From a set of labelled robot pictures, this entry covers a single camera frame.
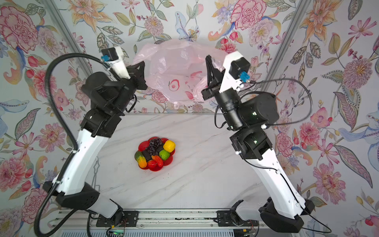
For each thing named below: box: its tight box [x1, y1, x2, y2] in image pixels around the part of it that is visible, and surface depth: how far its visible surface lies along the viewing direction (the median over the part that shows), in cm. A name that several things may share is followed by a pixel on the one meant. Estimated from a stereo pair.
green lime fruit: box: [158, 149, 171, 161], surface depth 94 cm
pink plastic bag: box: [132, 39, 228, 110], surface depth 61 cm
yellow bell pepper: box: [162, 140, 177, 153], surface depth 94 cm
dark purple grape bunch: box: [146, 137, 163, 156], surface depth 97 cm
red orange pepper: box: [151, 155, 164, 167], surface depth 92 cm
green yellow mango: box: [134, 151, 148, 168], surface depth 89 cm
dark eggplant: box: [141, 150, 152, 162], surface depth 94 cm
